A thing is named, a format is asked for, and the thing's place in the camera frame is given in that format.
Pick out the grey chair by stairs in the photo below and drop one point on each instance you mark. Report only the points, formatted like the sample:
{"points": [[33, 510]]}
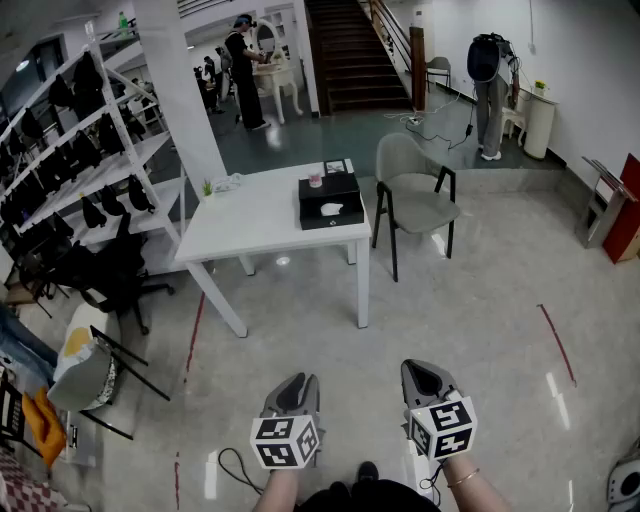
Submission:
{"points": [[440, 67]]}

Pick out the green bottle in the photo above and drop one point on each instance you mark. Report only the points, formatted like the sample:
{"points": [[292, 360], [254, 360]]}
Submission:
{"points": [[123, 25]]}

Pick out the tipped grey chair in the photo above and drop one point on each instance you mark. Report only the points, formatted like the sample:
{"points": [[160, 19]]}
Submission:
{"points": [[85, 380]]}

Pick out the dark wooden staircase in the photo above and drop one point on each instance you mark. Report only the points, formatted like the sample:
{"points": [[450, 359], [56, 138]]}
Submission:
{"points": [[360, 55]]}

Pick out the white metal shelf rack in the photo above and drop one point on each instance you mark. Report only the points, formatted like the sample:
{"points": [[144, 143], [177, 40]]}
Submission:
{"points": [[145, 150]]}

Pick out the white wet wipes packet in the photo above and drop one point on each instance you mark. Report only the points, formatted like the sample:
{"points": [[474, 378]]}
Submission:
{"points": [[227, 181]]}

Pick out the grey chair with black legs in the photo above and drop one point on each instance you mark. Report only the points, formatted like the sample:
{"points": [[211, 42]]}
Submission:
{"points": [[420, 205]]}

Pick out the black tissue box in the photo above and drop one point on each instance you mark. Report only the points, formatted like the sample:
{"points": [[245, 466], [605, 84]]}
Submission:
{"points": [[330, 192]]}

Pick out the person's black trousers and shoe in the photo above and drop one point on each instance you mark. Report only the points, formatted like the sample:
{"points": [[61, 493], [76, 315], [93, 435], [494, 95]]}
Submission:
{"points": [[370, 495]]}

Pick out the small green potted plant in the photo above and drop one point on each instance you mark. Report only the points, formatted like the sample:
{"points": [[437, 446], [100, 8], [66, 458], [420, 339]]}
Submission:
{"points": [[207, 189]]}

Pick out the white round pedestal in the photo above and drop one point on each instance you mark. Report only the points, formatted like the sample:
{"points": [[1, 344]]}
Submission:
{"points": [[539, 125]]}

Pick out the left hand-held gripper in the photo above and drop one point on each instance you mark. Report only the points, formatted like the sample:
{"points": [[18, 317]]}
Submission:
{"points": [[282, 442]]}

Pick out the white and grey device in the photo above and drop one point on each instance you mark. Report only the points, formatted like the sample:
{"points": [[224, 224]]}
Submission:
{"points": [[627, 480]]}

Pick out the row of black bags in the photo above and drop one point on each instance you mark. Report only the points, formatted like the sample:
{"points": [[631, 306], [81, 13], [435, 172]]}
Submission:
{"points": [[85, 145]]}

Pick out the white pillar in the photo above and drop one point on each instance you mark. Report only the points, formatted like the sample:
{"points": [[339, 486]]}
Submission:
{"points": [[180, 90]]}

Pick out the grey metal stand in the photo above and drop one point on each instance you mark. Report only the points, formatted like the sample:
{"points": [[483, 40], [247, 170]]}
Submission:
{"points": [[597, 210]]}

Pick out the white jar with pink label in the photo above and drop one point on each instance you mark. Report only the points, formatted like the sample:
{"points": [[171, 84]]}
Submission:
{"points": [[315, 180]]}

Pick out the white dressing table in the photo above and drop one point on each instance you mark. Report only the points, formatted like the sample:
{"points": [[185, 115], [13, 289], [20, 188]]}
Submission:
{"points": [[280, 75]]}

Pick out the person's left forearm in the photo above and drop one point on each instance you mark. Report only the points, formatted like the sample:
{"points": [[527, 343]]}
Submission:
{"points": [[277, 492]]}

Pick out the person's right forearm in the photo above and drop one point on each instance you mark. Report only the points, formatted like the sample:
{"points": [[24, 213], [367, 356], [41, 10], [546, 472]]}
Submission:
{"points": [[475, 492]]}

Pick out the red checkered cloth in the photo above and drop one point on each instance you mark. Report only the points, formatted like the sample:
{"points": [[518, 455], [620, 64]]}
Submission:
{"points": [[22, 487]]}

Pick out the red board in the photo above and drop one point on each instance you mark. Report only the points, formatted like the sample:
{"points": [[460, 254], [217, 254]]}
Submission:
{"points": [[625, 215]]}

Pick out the black picture frame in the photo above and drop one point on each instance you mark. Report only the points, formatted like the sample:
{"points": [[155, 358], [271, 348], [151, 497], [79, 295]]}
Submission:
{"points": [[335, 167]]}

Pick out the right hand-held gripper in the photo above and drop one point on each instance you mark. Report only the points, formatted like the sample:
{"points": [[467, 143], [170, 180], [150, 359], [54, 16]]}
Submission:
{"points": [[445, 430]]}

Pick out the orange cushion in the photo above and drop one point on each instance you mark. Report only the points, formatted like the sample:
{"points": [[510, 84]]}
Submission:
{"points": [[45, 425]]}

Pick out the yellow flowers in pot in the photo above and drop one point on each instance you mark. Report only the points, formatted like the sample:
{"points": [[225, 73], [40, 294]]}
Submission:
{"points": [[540, 87]]}

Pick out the black office chair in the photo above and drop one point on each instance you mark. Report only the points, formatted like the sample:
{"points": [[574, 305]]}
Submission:
{"points": [[115, 270]]}

